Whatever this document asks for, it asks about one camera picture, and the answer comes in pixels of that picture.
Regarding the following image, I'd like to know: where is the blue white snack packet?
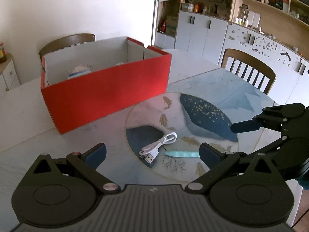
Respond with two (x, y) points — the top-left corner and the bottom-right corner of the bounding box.
(68, 66), (91, 79)

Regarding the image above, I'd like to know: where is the mint green flat tool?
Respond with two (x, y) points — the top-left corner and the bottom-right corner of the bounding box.
(165, 150), (199, 158)

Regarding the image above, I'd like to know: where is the wooden chair at right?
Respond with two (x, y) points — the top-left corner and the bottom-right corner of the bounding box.
(221, 49), (277, 95)

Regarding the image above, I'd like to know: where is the red cardboard box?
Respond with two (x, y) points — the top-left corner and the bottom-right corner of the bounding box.
(41, 37), (172, 134)

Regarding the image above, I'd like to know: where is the white side cabinet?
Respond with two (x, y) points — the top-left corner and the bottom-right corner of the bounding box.
(1, 53), (20, 98)

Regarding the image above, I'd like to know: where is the wooden chair behind box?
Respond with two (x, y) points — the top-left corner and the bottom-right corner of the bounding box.
(39, 33), (95, 59)

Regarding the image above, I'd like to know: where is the red lidded sauce jar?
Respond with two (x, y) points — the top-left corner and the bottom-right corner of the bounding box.
(0, 43), (7, 63)

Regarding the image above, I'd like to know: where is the white USB cable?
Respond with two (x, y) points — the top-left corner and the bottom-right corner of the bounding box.
(138, 131), (178, 165)

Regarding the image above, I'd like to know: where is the white wall cabinet unit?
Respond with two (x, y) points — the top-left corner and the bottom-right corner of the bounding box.
(154, 0), (308, 105)

